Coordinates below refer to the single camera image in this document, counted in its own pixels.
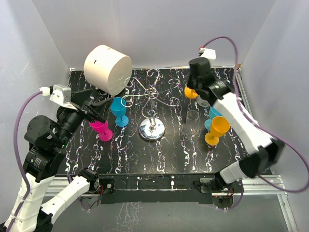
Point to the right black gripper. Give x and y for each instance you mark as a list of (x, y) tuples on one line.
[(189, 83)]

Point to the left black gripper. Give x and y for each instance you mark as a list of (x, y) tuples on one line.
[(82, 96)]

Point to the orange wine glass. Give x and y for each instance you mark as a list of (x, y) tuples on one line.
[(190, 93), (218, 128)]

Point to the clear wine glass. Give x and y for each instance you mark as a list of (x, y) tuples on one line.
[(191, 124)]

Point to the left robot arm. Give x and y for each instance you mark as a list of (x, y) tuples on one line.
[(47, 140)]

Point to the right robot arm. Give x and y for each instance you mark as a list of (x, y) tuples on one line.
[(263, 150)]

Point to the magenta plastic wine glass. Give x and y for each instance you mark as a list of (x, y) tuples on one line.
[(105, 134)]

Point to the blue plastic wine glass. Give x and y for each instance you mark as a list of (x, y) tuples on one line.
[(118, 109)]

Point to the chrome wine glass rack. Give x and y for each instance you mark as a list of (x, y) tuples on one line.
[(149, 95)]

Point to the grey tape roll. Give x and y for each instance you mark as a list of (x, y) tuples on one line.
[(201, 102)]

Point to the white cylindrical container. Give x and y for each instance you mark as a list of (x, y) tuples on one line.
[(108, 69)]

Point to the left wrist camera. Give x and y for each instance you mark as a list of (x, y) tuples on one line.
[(61, 95)]

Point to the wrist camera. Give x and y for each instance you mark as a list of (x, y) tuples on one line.
[(61, 95), (207, 53)]

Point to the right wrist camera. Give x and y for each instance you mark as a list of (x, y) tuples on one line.
[(207, 53)]

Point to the aluminium frame rail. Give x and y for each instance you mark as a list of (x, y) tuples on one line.
[(153, 189)]

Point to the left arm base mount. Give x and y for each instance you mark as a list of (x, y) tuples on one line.
[(94, 197)]

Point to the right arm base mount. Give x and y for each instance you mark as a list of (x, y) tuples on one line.
[(223, 202)]

